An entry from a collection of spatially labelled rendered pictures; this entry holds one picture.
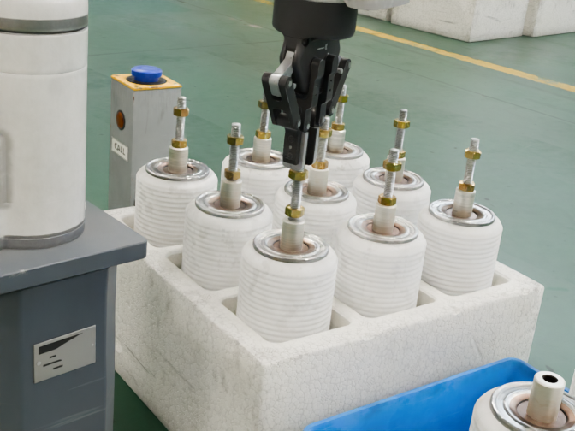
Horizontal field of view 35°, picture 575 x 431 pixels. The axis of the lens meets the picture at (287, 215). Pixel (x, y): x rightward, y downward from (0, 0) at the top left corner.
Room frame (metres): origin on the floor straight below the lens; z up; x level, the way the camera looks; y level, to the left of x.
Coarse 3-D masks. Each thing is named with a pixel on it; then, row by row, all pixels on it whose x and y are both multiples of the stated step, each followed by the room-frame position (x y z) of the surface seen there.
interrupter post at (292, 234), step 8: (288, 216) 0.82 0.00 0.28; (288, 224) 0.81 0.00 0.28; (296, 224) 0.81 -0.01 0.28; (304, 224) 0.81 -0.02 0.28; (288, 232) 0.81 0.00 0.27; (296, 232) 0.81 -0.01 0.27; (288, 240) 0.81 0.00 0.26; (296, 240) 0.81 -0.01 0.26; (288, 248) 0.81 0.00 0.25; (296, 248) 0.81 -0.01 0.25
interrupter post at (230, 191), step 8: (224, 184) 0.90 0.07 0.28; (232, 184) 0.90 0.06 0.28; (240, 184) 0.91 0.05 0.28; (224, 192) 0.90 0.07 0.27; (232, 192) 0.90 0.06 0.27; (240, 192) 0.91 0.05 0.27; (224, 200) 0.90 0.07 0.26; (232, 200) 0.90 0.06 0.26; (224, 208) 0.90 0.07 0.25; (232, 208) 0.90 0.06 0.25
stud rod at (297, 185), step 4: (296, 180) 0.81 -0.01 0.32; (296, 184) 0.81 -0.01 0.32; (300, 184) 0.81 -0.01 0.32; (292, 188) 0.82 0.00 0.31; (296, 188) 0.81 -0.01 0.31; (300, 188) 0.81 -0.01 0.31; (292, 192) 0.82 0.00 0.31; (296, 192) 0.81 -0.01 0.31; (300, 192) 0.81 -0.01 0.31; (292, 196) 0.82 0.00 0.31; (296, 196) 0.81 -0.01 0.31; (300, 196) 0.82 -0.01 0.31; (292, 200) 0.81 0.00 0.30; (296, 200) 0.81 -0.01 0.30; (300, 200) 0.82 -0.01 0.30; (292, 204) 0.81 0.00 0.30; (296, 204) 0.81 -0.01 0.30; (296, 208) 0.81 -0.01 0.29; (292, 220) 0.81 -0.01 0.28; (296, 220) 0.81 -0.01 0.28
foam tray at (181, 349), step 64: (128, 320) 0.93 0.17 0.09; (192, 320) 0.81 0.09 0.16; (384, 320) 0.82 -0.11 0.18; (448, 320) 0.85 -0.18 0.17; (512, 320) 0.92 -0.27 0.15; (128, 384) 0.92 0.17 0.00; (192, 384) 0.81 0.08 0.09; (256, 384) 0.72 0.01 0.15; (320, 384) 0.75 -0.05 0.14; (384, 384) 0.80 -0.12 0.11
